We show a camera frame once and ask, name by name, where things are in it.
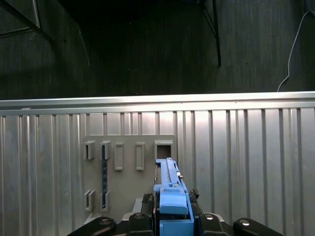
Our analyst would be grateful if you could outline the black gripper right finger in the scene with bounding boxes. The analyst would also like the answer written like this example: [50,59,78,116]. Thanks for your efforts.
[187,188,285,236]

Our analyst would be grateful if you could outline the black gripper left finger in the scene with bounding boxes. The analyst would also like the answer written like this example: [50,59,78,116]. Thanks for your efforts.
[72,193,155,236]

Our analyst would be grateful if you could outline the hard disk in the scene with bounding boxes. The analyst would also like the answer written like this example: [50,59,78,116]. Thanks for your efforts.
[153,157,195,236]

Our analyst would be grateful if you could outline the grey parts rack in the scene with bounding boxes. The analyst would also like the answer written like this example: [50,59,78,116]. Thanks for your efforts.
[82,134,178,226]

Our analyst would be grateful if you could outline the blue RAM stick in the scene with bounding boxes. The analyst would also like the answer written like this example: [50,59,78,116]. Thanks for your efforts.
[101,144,110,207]

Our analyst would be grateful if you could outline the black metal stand legs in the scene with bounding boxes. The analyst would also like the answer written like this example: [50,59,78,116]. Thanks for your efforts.
[201,0,222,67]

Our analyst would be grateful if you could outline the white floor cable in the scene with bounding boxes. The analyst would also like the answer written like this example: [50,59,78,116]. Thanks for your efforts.
[277,9,311,92]

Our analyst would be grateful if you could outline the dark furniture frame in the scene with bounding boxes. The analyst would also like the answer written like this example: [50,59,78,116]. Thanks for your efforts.
[0,0,56,41]

